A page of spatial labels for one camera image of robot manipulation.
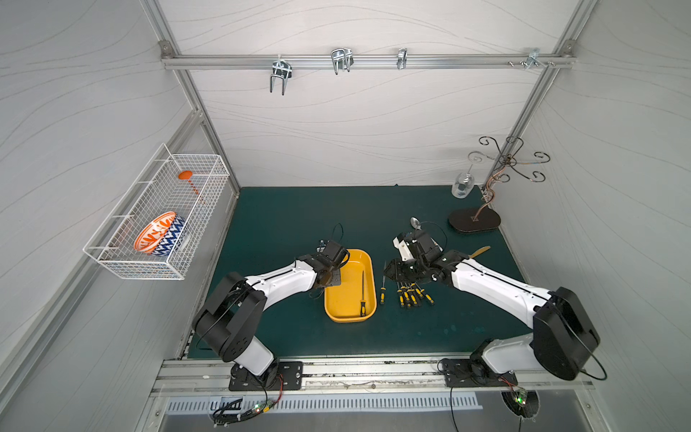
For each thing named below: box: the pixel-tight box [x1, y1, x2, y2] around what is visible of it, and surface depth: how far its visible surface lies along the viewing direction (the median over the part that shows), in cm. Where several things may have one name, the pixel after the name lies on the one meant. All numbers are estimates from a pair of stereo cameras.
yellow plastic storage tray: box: [323, 248, 377, 324], surface depth 90 cm
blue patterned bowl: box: [151, 214, 187, 257], surface depth 60 cm
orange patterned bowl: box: [133, 210, 187, 257], surface depth 62 cm
